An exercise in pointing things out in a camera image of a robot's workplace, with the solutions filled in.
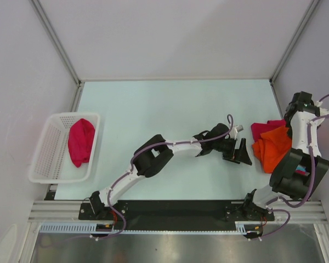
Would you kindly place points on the white plastic basket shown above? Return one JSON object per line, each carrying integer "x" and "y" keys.
{"x": 51, "y": 162}

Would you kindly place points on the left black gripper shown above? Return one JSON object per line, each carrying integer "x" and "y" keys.
{"x": 240, "y": 154}

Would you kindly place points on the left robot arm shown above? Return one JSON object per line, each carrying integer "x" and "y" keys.
{"x": 154, "y": 155}

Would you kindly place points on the crimson t-shirt in basket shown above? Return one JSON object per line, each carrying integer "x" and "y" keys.
{"x": 80, "y": 142}

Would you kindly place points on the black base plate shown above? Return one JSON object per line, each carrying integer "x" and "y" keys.
{"x": 199, "y": 215}

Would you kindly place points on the aluminium frame rail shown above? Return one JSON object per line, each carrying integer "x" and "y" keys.
{"x": 68, "y": 211}

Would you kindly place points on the orange t-shirt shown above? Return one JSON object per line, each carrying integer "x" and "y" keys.
{"x": 271, "y": 148}

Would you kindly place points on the folded crimson t-shirt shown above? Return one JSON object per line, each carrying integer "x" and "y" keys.
{"x": 258, "y": 128}

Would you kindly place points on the folded teal t-shirt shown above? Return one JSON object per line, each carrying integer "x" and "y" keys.
{"x": 302, "y": 170}

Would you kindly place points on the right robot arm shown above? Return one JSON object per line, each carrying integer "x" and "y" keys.
{"x": 285, "y": 184}

